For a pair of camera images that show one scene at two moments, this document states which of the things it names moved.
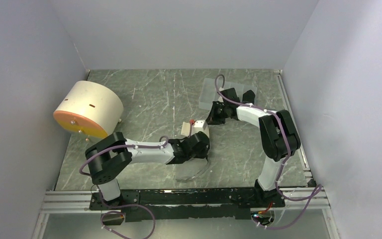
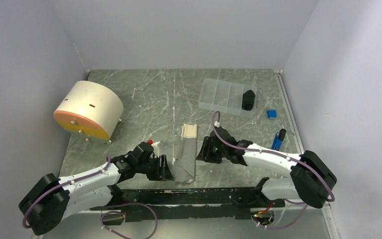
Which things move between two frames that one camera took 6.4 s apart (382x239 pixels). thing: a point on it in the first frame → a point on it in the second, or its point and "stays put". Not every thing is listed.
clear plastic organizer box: [209, 94] stays put
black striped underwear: [248, 97] stays put
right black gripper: [212, 119] → [205, 154]
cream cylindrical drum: [90, 108] stays put
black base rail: [142, 205] stays put
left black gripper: [203, 154] → [162, 173]
